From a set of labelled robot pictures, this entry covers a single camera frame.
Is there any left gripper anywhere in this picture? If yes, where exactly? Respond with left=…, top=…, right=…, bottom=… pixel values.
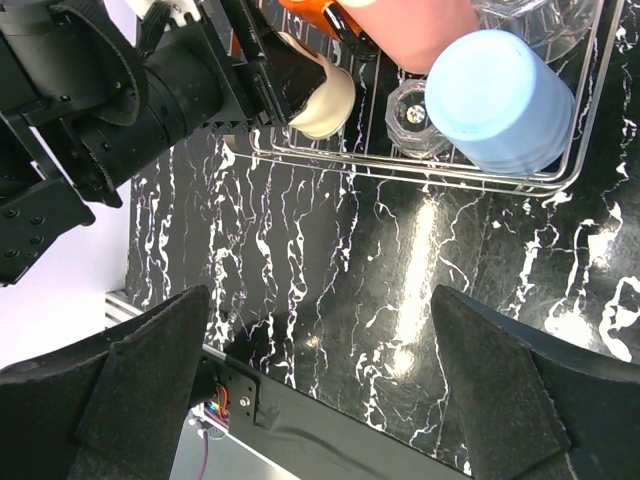
left=199, top=1, right=327, bottom=133

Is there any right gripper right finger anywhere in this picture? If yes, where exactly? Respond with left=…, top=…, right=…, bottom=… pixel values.
left=431, top=285, right=639, bottom=479

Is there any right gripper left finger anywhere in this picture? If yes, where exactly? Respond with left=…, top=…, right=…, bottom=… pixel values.
left=1, top=286, right=209, bottom=479

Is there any metal cup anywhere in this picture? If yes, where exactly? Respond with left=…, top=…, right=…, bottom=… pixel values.
left=279, top=31, right=356, bottom=140

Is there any orange cup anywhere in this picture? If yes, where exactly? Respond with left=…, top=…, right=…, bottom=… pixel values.
left=279, top=0, right=379, bottom=63

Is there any pink plastic cup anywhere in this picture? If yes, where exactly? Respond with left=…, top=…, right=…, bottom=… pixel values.
left=340, top=0, right=479, bottom=75

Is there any small clear plastic cup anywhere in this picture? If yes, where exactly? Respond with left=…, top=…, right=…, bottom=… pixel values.
left=385, top=79, right=451, bottom=160

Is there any blue plastic cup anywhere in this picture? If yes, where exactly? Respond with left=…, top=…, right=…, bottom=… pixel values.
left=424, top=29, right=575, bottom=175

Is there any clear faceted glass tumbler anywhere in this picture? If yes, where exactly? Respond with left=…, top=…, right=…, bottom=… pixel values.
left=472, top=0, right=598, bottom=63

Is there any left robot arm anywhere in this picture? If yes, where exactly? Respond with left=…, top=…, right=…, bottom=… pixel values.
left=1, top=1, right=327, bottom=286

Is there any black base bar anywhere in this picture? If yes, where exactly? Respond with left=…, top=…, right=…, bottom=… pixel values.
left=192, top=345, right=467, bottom=479

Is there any wire dish rack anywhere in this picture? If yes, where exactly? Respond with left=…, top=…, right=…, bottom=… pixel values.
left=225, top=1, right=625, bottom=197

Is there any floor purple cable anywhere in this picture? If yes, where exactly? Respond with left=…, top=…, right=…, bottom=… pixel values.
left=197, top=429, right=211, bottom=480

